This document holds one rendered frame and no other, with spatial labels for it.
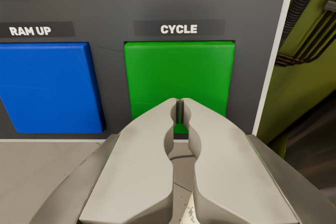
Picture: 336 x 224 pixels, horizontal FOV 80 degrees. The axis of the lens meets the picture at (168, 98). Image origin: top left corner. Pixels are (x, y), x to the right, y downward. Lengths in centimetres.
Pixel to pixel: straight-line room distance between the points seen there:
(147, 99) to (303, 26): 36
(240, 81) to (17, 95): 17
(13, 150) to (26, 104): 132
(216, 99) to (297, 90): 44
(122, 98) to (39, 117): 7
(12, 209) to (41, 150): 30
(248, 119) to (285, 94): 43
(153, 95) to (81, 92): 5
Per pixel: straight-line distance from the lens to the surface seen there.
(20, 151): 148
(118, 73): 16
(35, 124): 20
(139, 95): 15
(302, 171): 64
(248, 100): 17
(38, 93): 18
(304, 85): 57
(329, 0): 42
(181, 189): 115
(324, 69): 53
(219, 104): 16
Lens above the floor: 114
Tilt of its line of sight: 59 degrees down
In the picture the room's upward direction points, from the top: 3 degrees counter-clockwise
